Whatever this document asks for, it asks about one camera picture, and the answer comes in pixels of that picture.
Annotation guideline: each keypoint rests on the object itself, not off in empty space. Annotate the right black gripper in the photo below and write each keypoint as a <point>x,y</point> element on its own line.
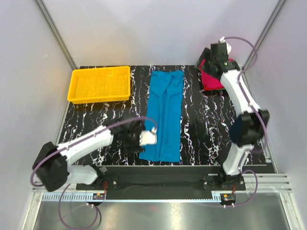
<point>204,54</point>

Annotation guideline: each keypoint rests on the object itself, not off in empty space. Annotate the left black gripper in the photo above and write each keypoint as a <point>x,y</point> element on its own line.
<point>130,148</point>

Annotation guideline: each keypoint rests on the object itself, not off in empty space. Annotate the blue t shirt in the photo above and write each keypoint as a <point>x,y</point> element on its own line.
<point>164,107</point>

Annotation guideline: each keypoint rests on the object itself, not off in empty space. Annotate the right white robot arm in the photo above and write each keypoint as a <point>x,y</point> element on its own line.
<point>251,121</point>

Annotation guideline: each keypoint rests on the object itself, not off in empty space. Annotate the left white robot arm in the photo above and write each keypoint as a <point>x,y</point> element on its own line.
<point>55,167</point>

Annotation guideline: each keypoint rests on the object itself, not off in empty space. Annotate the folded pink t shirt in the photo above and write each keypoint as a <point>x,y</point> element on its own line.
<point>209,83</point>

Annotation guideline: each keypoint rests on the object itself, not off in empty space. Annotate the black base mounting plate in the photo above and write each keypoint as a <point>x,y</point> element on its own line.
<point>163,183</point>

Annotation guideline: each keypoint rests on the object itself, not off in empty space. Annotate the yellow plastic tray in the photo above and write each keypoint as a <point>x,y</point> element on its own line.
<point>99,85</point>

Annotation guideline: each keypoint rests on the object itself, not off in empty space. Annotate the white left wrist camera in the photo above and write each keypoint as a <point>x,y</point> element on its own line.
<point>148,137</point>

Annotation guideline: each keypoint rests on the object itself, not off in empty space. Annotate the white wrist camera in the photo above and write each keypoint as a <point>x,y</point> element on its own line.
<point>228,46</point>
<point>148,137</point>

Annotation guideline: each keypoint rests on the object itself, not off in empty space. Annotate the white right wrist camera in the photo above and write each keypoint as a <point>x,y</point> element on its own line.
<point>228,46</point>

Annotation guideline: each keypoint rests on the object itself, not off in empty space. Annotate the slotted cable duct rail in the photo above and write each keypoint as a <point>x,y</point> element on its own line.
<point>94,197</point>

